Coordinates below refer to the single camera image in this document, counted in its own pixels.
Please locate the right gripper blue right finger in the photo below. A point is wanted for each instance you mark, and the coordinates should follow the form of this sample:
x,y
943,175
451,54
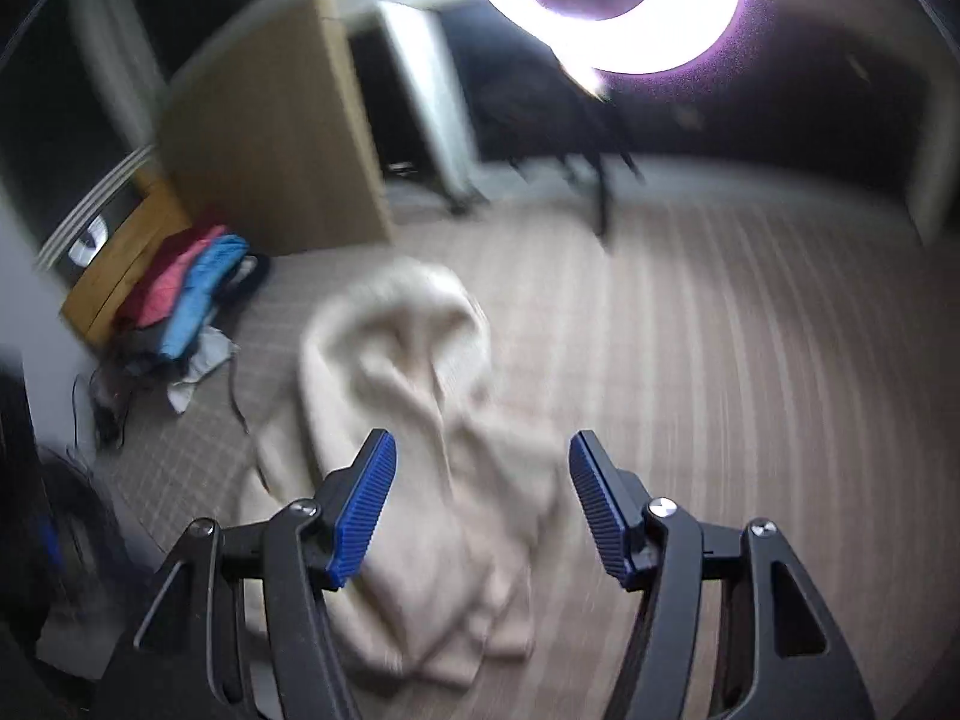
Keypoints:
x,y
610,510

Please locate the pink folded garment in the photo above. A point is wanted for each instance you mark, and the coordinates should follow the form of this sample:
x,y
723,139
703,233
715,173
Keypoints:
x,y
154,295

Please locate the dark folded garments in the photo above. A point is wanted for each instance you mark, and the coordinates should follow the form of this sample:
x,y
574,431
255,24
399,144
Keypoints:
x,y
135,351

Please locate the white folded garment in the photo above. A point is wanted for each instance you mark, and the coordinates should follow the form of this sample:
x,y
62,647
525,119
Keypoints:
x,y
214,349

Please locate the small orange wooden board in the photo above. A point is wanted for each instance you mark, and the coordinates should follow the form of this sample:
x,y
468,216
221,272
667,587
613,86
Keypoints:
x,y
93,300

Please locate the large light wooden board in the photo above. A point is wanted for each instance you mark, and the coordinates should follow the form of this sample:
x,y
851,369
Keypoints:
x,y
273,137

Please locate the cream knitted sweater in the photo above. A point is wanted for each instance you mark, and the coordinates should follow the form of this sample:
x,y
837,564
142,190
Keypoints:
x,y
446,581

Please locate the black light tripod stand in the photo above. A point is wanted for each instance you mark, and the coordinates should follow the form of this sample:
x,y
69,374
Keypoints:
x,y
561,118

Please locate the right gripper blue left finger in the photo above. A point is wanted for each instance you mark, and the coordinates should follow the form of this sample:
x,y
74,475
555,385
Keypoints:
x,y
354,497

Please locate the blue folded garment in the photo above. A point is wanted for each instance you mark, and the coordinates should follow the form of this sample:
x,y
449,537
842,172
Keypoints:
x,y
196,297

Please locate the beige plaid table mat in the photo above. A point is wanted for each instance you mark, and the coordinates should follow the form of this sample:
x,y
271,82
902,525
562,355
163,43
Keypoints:
x,y
748,362

